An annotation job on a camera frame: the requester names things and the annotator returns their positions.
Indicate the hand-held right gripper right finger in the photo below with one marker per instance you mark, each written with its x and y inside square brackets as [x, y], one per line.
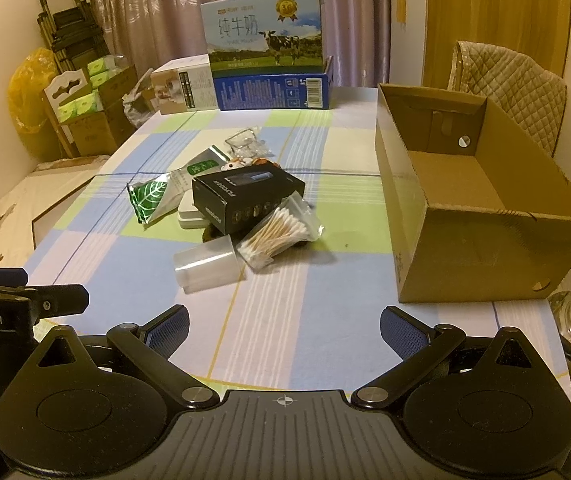
[405, 332]

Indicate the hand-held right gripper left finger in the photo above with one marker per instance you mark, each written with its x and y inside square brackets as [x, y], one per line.
[168, 332]

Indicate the clear plastic cup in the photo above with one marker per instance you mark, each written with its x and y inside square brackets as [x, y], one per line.
[205, 262]

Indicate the brown cardboard box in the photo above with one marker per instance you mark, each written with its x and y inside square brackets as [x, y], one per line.
[465, 255]

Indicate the small white box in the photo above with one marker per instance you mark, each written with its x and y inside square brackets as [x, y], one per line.
[188, 215]

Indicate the silver green leaf pouch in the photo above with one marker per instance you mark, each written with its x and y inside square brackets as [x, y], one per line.
[153, 197]

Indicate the bag of cotton swabs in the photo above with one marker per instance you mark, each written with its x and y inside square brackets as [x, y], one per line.
[275, 232]

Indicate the black product box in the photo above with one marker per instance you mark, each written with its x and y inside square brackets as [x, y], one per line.
[245, 195]

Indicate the orange toy car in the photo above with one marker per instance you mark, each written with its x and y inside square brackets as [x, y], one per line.
[235, 164]

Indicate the clear plastic container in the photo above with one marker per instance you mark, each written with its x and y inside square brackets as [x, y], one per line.
[245, 142]

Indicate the yellow plastic bag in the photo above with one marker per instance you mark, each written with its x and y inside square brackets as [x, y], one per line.
[27, 90]

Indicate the crumpled grey plastic bag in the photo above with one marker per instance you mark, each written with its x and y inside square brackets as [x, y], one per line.
[138, 105]

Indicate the brown tissue carton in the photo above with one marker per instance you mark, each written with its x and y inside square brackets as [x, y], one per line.
[123, 95]

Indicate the brown white carton box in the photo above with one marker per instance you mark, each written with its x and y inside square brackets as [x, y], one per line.
[180, 87]

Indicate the blue carton box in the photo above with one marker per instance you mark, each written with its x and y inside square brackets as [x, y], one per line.
[265, 92]

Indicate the quilted beige chair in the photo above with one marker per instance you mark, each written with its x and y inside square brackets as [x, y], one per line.
[515, 85]

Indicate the pink curtain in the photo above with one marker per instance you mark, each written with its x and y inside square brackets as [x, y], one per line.
[155, 10]

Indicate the cow print milk carton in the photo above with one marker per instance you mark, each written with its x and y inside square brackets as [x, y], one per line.
[265, 35]

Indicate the wooden door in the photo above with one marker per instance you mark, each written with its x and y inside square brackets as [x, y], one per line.
[490, 10]

